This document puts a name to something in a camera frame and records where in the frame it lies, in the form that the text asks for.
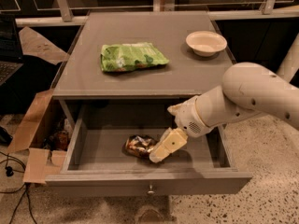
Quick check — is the white ceramic bowl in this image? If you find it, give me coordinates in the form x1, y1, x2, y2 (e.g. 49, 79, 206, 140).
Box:
186, 31, 227, 57

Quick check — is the brown cardboard sheet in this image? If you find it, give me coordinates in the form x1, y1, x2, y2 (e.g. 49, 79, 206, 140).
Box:
19, 27, 69, 65

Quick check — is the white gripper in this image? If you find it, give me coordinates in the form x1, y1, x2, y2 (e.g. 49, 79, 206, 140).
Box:
149, 96, 212, 163

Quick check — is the black floor cable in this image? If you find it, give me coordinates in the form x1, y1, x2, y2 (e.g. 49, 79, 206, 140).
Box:
0, 151, 38, 224

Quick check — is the metal drawer knob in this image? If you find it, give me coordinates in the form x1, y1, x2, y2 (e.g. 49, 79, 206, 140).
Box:
147, 185, 155, 196

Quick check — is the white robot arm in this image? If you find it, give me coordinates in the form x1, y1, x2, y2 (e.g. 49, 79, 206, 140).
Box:
149, 42, 299, 163

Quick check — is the metal railing frame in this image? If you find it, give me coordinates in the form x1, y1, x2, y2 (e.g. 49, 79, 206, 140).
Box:
0, 0, 299, 28

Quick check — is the grey open top drawer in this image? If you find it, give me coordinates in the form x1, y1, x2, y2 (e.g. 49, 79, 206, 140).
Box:
46, 104, 251, 196

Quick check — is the black laptop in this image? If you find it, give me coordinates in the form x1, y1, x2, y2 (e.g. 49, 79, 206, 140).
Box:
0, 14, 23, 86

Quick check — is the brown cardboard box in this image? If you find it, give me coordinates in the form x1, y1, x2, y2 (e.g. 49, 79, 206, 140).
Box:
7, 89, 66, 184

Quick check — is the grey wooden cabinet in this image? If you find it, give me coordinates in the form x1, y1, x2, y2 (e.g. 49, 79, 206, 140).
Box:
50, 10, 250, 129

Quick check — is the green chip bag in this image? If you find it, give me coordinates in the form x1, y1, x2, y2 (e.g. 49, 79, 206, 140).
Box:
100, 42, 169, 73

